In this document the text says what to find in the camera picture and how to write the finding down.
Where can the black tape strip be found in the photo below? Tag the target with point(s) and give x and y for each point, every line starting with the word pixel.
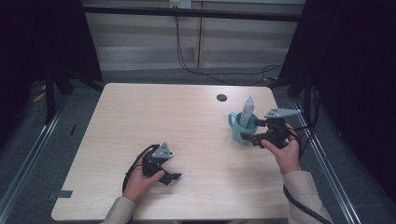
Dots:
pixel 63 194

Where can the teal cup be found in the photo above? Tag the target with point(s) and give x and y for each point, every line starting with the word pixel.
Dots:
pixel 241 132

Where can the black curtain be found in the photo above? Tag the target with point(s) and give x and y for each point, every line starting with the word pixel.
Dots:
pixel 351 77
pixel 37 40

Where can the person's right hand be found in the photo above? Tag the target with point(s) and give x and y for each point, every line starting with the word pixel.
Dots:
pixel 285 155

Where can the person's left hand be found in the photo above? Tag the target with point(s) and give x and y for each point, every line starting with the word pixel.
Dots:
pixel 140 183

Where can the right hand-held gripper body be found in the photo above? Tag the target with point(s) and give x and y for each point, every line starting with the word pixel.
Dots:
pixel 275 129

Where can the black round table grommet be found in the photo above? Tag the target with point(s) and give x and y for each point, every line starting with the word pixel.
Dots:
pixel 221 97

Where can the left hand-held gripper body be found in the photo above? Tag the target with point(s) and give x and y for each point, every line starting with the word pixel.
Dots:
pixel 157 157

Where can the metal floor rail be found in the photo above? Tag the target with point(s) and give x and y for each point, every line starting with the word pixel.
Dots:
pixel 330 165
pixel 28 158

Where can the black metal stand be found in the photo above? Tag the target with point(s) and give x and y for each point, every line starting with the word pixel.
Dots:
pixel 49 93
pixel 308 90

